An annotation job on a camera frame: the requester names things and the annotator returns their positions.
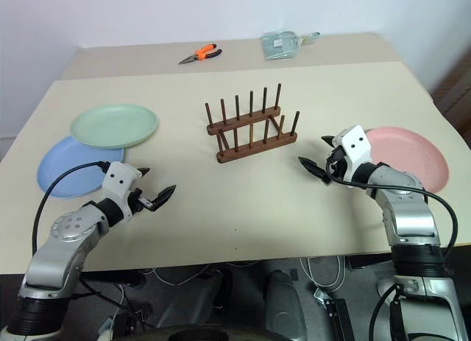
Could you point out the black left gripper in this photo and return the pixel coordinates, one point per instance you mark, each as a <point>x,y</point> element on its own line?
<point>141,203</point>

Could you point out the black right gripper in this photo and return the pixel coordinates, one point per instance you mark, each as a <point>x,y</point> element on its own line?
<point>336,164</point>

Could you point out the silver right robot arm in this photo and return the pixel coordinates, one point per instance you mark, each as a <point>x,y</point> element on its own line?
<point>408,223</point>

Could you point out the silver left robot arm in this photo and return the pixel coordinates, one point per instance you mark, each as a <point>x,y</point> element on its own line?
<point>62,227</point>

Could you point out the wooden dish rack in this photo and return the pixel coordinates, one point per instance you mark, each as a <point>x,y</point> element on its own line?
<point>257,146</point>

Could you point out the green plate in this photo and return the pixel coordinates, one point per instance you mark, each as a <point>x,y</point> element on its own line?
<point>114,125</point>

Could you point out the blue plate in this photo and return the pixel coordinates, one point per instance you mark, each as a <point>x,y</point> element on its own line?
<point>70,171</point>

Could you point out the pink-red plate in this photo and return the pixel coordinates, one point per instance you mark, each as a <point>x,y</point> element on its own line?
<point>408,153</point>

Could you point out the clear greenish plastic bag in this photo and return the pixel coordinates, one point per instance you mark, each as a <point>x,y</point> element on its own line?
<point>279,46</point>

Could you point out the brown wooden furniture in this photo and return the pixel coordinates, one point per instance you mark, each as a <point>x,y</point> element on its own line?
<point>458,94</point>

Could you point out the grey rounded robot body part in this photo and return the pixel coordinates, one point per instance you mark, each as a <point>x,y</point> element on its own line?
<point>283,304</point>

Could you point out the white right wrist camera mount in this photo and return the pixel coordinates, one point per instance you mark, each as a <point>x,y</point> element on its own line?
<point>355,146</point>

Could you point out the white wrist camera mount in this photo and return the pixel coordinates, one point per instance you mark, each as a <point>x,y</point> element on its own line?
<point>355,146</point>
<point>117,179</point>

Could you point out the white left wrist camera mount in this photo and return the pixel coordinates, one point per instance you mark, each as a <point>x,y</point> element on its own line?
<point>117,179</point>

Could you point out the black bracket box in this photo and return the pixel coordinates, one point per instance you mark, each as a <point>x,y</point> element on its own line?
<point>336,315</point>

